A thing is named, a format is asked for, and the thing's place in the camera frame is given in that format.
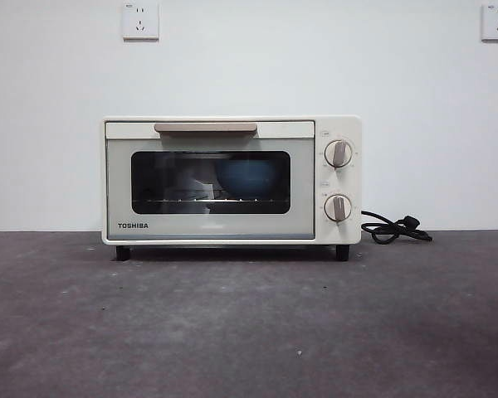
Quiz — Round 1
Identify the glass oven door beige handle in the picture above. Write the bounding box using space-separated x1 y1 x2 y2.
104 119 315 240

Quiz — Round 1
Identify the black oven power cable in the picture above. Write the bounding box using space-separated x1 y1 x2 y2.
359 209 433 245

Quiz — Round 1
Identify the beige oven knob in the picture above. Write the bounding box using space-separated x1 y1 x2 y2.
323 193 353 222
323 139 354 169

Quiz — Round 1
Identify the blue bowl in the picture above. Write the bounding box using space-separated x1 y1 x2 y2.
213 159 277 198

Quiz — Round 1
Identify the cream toaster oven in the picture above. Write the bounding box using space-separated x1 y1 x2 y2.
100 115 362 262

